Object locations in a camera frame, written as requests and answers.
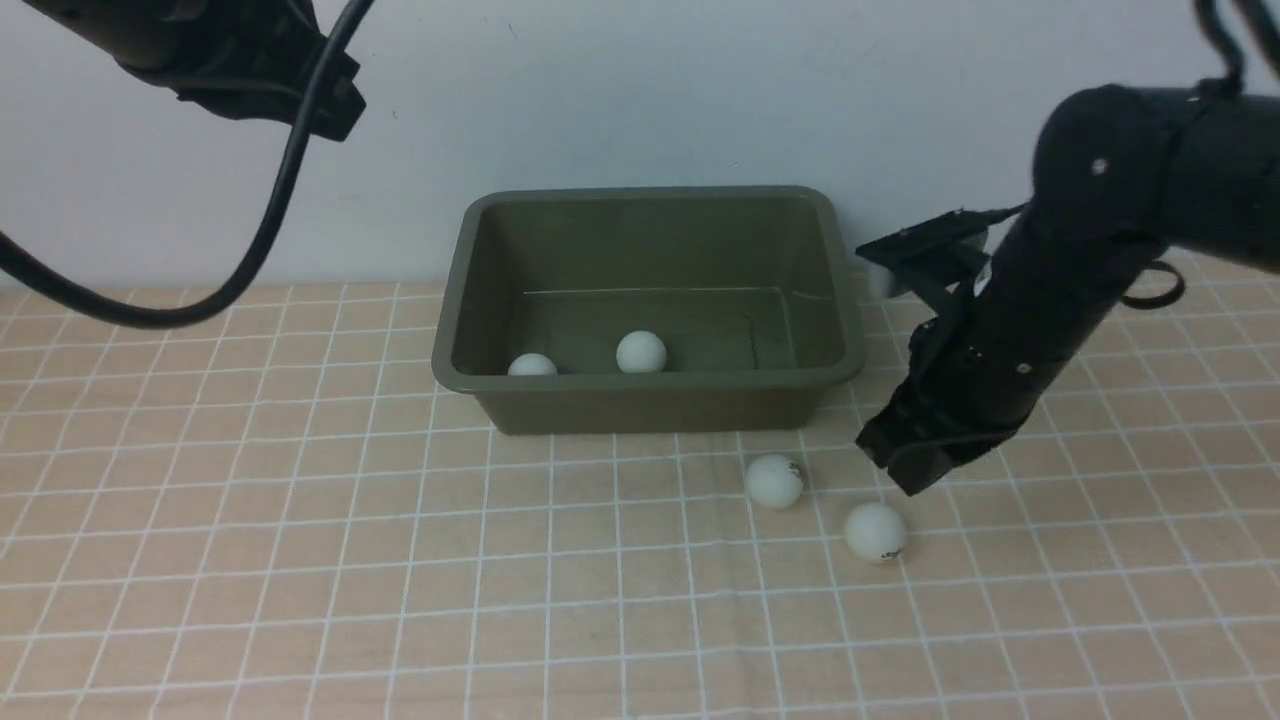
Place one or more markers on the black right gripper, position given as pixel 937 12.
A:
pixel 1044 297

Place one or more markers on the white ping-pong ball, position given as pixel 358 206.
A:
pixel 641 352
pixel 875 532
pixel 774 481
pixel 532 364

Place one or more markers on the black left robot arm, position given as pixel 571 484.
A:
pixel 240 60

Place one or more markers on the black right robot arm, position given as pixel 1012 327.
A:
pixel 1120 176

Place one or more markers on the olive green plastic bin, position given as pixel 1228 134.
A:
pixel 750 287

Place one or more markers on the checkered peach tablecloth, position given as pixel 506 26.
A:
pixel 280 515

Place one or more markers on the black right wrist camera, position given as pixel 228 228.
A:
pixel 937 253

